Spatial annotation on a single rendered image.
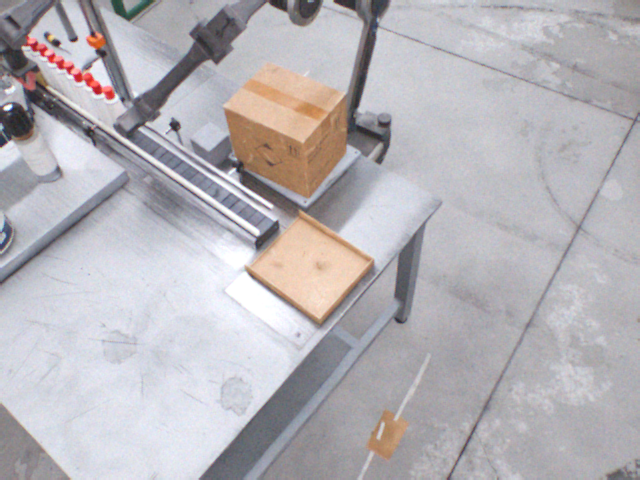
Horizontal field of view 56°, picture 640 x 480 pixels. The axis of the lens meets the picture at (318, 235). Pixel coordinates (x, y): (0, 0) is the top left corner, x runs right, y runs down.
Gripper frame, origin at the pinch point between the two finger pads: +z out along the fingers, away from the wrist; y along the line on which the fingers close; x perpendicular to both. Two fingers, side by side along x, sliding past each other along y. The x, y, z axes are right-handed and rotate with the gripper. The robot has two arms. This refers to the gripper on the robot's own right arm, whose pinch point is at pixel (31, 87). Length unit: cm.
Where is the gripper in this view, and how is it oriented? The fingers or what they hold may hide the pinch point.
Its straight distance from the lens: 207.4
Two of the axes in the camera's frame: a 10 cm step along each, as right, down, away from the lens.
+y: 7.9, 4.8, -3.8
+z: 0.4, 5.8, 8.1
